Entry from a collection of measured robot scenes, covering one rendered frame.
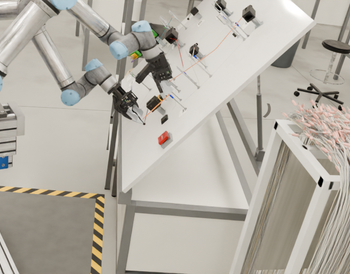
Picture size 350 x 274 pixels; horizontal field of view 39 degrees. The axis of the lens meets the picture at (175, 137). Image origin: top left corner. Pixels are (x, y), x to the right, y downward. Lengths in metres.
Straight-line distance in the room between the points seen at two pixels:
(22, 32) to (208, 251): 1.27
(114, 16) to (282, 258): 3.83
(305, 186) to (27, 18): 1.14
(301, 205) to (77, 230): 1.73
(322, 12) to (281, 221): 6.17
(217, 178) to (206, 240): 0.33
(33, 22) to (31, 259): 1.61
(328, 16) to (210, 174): 5.71
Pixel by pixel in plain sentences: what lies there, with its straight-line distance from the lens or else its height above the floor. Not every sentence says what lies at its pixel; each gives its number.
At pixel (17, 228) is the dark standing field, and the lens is 3.27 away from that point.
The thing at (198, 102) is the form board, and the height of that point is 1.25.
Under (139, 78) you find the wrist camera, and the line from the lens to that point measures 2.21.
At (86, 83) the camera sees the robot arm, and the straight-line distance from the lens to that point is 2.31.
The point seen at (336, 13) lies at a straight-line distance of 7.99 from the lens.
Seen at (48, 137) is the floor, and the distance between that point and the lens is 4.20.
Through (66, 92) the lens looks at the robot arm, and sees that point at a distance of 2.20.
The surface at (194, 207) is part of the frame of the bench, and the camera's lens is 2.24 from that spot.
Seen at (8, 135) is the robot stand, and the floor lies 1.03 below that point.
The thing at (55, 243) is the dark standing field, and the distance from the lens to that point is 3.16.
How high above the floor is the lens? 2.10
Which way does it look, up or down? 28 degrees down
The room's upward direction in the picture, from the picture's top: 11 degrees clockwise
